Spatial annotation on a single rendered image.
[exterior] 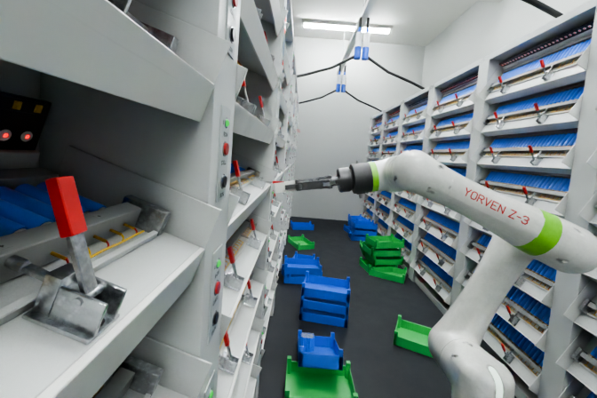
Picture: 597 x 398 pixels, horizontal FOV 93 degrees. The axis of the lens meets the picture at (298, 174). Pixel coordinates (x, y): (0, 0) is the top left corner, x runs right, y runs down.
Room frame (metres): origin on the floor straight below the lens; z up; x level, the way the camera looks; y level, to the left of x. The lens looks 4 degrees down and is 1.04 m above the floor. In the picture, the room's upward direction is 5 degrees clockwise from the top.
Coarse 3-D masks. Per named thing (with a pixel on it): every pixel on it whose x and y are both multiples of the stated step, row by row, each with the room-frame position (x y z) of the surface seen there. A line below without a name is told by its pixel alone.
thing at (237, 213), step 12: (240, 156) 1.02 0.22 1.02; (252, 168) 1.02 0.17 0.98; (264, 168) 1.02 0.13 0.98; (264, 180) 1.02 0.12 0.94; (252, 192) 0.75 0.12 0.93; (264, 192) 0.86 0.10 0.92; (228, 204) 0.42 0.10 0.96; (240, 204) 0.57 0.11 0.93; (252, 204) 0.66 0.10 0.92; (228, 216) 0.42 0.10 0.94; (240, 216) 0.52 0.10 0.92; (228, 228) 0.44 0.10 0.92
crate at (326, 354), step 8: (320, 336) 1.48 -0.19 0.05; (320, 344) 1.47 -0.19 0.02; (328, 344) 1.47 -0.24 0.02; (336, 344) 1.37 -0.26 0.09; (304, 352) 1.36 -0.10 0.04; (312, 352) 1.37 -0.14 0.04; (320, 352) 1.38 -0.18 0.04; (328, 352) 1.39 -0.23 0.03; (336, 352) 1.36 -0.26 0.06; (304, 360) 1.20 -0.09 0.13; (312, 360) 1.20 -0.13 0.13; (320, 360) 1.20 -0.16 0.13; (328, 360) 1.20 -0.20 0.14; (336, 360) 1.20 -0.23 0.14; (320, 368) 1.19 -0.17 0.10; (328, 368) 1.19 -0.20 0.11; (336, 368) 1.19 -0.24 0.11
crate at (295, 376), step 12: (288, 360) 1.26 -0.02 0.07; (288, 372) 1.26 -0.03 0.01; (300, 372) 1.27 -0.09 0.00; (312, 372) 1.27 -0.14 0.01; (324, 372) 1.27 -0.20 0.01; (336, 372) 1.27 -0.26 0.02; (348, 372) 1.26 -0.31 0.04; (288, 384) 1.20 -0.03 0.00; (300, 384) 1.21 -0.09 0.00; (312, 384) 1.21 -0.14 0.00; (324, 384) 1.22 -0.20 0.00; (336, 384) 1.22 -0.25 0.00; (348, 384) 1.23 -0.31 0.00; (288, 396) 1.08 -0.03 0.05; (300, 396) 1.14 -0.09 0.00; (312, 396) 1.14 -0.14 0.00; (324, 396) 1.15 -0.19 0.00; (336, 396) 1.15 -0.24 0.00; (348, 396) 1.16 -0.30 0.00
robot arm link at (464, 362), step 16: (448, 352) 0.75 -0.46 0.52; (464, 352) 0.72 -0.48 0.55; (480, 352) 0.72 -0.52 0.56; (448, 368) 0.73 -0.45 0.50; (464, 368) 0.67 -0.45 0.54; (480, 368) 0.66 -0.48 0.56; (496, 368) 0.66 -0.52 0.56; (464, 384) 0.66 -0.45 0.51; (480, 384) 0.63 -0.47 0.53; (496, 384) 0.62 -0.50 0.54; (512, 384) 0.63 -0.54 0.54
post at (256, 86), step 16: (272, 32) 1.02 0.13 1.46; (272, 48) 1.02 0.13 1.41; (256, 80) 1.02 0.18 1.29; (240, 96) 1.02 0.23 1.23; (256, 96) 1.02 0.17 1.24; (272, 96) 1.02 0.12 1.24; (272, 112) 1.02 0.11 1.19; (240, 144) 1.02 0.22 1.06; (256, 144) 1.02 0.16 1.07; (272, 144) 1.02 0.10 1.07; (256, 160) 1.02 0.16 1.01; (272, 160) 1.02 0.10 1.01; (256, 208) 1.02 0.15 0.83; (256, 352) 1.02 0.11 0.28; (256, 384) 1.02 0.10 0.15
